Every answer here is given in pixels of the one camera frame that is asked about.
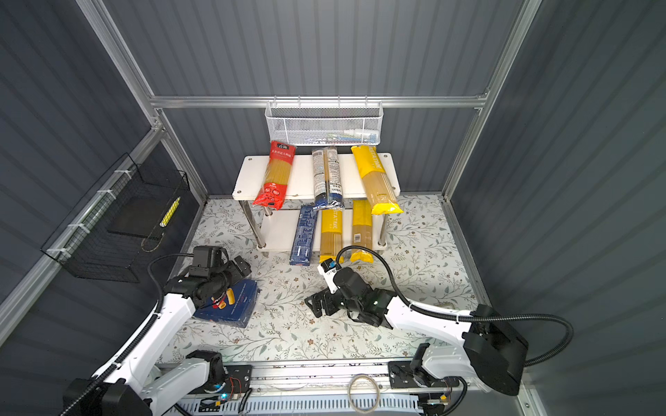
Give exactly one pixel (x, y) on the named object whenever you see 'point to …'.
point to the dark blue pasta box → (240, 313)
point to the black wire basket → (111, 233)
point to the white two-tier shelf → (273, 230)
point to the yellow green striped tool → (169, 214)
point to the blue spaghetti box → (303, 236)
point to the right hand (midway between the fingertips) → (318, 294)
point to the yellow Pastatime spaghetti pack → (331, 234)
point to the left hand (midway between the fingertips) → (241, 273)
